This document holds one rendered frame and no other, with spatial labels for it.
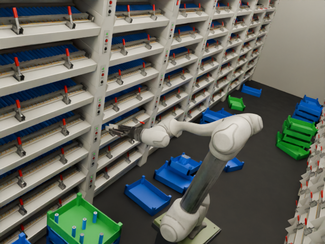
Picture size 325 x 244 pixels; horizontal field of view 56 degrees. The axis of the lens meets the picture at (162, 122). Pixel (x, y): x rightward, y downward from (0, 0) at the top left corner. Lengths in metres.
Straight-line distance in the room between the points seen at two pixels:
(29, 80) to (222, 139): 0.84
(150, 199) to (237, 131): 1.24
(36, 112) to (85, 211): 0.57
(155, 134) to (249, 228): 1.11
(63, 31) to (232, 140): 0.85
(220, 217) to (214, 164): 1.07
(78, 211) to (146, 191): 0.88
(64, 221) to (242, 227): 1.35
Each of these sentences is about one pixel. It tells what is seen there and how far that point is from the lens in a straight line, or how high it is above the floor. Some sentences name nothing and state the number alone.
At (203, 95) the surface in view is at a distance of 3.53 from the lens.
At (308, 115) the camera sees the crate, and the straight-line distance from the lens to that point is 4.65.
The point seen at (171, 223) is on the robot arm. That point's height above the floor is 0.45.
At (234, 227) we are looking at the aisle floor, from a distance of 2.43.
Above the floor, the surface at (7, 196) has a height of 0.51.
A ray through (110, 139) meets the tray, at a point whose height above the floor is 0.51.
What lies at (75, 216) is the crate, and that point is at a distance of 1.66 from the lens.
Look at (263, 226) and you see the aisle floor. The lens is 2.55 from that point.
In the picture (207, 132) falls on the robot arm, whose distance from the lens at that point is 1.59.
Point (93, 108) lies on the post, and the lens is 1.75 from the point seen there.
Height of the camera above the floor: 1.62
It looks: 28 degrees down
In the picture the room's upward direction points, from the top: 13 degrees clockwise
